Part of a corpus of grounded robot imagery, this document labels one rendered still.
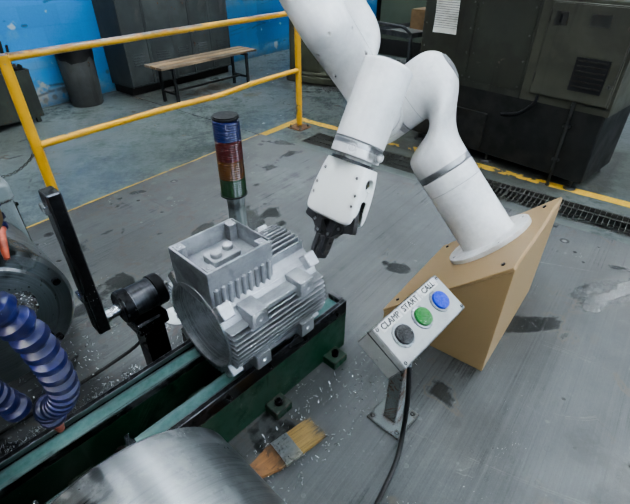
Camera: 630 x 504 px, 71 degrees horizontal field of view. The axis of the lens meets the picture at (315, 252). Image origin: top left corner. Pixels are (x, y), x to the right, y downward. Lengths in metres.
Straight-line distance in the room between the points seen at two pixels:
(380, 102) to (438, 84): 0.26
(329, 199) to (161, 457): 0.46
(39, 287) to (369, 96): 0.60
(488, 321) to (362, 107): 0.46
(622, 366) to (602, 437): 0.20
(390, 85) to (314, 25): 0.16
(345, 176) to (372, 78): 0.15
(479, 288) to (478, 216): 0.18
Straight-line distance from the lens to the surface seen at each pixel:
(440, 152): 0.96
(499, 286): 0.85
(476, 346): 0.95
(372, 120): 0.71
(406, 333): 0.64
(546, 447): 0.93
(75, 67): 5.72
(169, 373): 0.81
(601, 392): 1.06
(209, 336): 0.81
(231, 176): 1.02
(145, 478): 0.43
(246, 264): 0.66
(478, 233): 0.99
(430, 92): 0.96
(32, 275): 0.81
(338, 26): 0.78
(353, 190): 0.71
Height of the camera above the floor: 1.52
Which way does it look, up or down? 35 degrees down
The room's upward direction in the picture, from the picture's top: straight up
